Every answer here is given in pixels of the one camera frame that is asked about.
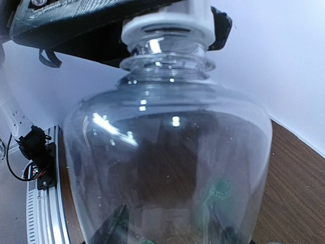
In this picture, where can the clear bottle white cap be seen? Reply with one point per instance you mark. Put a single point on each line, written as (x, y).
(187, 157)

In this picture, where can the left circuit board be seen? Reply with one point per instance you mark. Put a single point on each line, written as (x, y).
(31, 172)

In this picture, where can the front aluminium rail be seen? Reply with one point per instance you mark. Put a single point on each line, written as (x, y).
(45, 219)

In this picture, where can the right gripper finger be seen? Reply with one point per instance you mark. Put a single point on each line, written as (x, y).
(114, 229)

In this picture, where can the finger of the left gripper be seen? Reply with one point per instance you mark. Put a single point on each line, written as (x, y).
(223, 25)
(87, 29)

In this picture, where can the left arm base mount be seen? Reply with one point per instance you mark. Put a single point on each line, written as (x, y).
(35, 146)

